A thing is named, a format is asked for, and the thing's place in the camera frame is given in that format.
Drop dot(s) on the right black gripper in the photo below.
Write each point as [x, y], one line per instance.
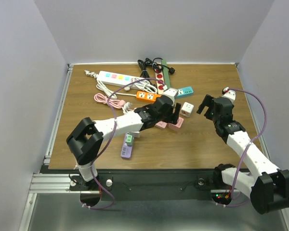
[208, 101]

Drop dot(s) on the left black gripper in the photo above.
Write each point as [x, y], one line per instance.
[171, 117]

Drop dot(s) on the pink cube socket adapter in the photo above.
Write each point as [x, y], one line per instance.
[176, 127]

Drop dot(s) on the pink power strip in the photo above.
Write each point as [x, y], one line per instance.
[161, 125]

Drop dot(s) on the white usb charger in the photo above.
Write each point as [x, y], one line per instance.
[135, 134]

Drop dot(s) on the green usb charger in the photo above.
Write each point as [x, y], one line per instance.
[129, 140]

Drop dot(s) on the purple power strip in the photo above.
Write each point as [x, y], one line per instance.
[126, 150]

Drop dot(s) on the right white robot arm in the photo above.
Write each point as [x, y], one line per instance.
[267, 186]

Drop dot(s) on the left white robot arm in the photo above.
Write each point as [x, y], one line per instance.
[87, 137]

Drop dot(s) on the white cube socket adapter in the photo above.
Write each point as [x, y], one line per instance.
[186, 109]

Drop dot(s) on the teal power strip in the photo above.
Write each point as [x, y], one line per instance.
[185, 92]

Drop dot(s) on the orange power strip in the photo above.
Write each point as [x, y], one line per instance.
[146, 96]

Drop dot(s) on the green power strip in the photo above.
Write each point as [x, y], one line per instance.
[166, 73]

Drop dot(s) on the beige red power strip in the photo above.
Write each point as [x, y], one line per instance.
[160, 78]

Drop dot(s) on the white multicolour power strip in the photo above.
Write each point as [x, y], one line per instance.
[115, 79]

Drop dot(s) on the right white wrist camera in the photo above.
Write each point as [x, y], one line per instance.
[229, 94]

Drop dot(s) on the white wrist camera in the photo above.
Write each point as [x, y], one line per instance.
[229, 94]
[171, 93]

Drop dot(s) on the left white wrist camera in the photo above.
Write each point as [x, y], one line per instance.
[171, 93]

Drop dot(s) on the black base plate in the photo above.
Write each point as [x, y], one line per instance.
[150, 185]

